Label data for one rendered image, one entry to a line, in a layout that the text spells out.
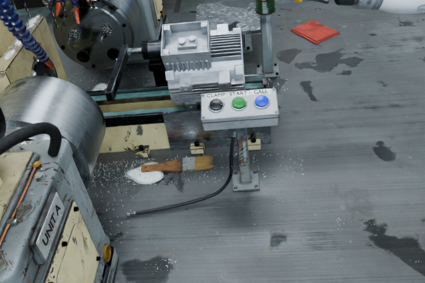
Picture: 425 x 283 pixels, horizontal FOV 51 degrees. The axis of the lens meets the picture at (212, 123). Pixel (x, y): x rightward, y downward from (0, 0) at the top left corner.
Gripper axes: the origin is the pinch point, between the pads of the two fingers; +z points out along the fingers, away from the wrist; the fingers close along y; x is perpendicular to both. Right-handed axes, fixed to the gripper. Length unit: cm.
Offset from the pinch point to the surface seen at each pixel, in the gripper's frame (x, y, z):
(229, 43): 14.5, 2.2, 8.7
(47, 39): 23, -11, 61
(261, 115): 18.2, 27.3, 1.8
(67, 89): 15, 24, 44
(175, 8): 128, -271, 46
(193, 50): 15.9, 3.9, 17.6
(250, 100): 16.9, 23.5, 4.1
